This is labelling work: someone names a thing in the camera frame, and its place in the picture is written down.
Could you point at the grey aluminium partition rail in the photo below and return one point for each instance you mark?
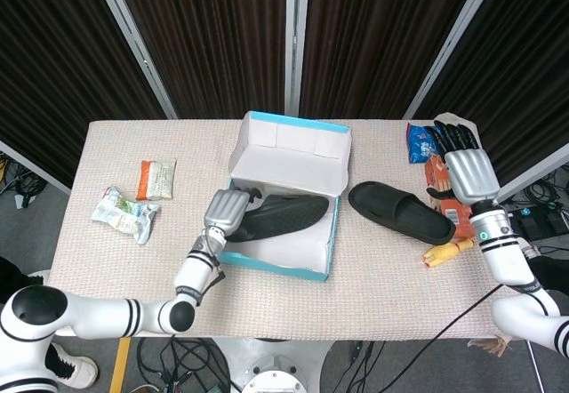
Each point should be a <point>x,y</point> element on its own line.
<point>31,166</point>
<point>533,175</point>

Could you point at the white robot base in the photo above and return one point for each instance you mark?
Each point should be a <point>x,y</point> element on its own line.
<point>275,366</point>

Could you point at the yellow rubber chicken toy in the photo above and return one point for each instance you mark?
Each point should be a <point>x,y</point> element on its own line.
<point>444,253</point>

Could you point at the grey aluminium partition post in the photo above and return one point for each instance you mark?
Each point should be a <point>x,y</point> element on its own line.
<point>453,42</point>
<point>133,42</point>
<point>297,42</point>

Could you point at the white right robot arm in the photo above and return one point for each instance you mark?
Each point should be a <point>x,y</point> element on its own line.
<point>511,264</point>

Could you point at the beige woven tablecloth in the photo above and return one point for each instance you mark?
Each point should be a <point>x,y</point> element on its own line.
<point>378,286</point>

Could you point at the white black high-top sneaker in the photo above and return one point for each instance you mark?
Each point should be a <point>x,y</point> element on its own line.
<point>77,368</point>

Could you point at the yellow floor tape strip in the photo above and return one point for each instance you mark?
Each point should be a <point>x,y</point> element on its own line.
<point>120,366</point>

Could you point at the dark ribbed partition panel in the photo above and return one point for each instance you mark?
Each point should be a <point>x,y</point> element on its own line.
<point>520,68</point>
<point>49,64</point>
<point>213,42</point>
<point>378,42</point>

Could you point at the black slipper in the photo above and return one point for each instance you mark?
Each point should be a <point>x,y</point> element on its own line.
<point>400,210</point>
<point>289,215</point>

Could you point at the orange white snack packet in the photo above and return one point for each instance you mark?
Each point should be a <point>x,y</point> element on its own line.
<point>155,180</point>

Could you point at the blue snack bag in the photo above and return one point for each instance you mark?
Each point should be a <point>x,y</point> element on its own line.
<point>420,144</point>

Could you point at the orange cookie box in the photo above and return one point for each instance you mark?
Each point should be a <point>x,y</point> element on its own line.
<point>460,219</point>

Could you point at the light blue shoe box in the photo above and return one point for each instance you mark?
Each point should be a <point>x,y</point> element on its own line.
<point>293,170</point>

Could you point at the black trouser leg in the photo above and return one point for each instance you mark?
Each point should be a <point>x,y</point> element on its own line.
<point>553,273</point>

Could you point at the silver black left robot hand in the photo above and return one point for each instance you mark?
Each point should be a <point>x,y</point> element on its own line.
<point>224,210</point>

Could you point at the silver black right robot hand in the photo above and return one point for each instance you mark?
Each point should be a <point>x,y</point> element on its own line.
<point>471,175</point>

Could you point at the crumpled white green wrapper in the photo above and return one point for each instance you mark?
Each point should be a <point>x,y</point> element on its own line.
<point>122,215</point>

